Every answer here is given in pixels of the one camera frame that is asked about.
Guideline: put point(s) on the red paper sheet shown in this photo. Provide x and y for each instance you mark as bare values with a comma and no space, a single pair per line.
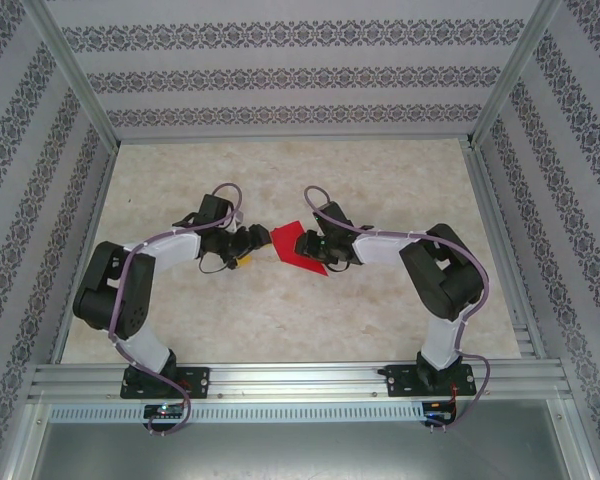
285,245

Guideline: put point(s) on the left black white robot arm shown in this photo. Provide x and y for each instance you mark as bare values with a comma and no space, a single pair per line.
110,295

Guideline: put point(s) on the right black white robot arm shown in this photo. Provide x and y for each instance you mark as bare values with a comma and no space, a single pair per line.
445,280

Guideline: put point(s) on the grey metal sheet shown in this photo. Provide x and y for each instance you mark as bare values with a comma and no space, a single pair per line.
300,450

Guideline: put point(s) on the aluminium frame cross bar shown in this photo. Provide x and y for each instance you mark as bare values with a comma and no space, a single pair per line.
290,139

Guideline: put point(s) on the aluminium table side rail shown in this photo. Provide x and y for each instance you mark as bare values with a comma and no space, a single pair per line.
487,200
91,225

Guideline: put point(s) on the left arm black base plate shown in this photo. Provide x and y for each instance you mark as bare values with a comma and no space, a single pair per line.
200,382

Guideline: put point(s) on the aluminium mounting rail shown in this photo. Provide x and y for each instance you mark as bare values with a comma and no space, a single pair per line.
290,380

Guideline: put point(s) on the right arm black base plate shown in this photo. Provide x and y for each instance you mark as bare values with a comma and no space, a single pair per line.
400,380

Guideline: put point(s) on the aluminium frame post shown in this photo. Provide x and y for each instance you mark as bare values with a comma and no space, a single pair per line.
76,75
511,75

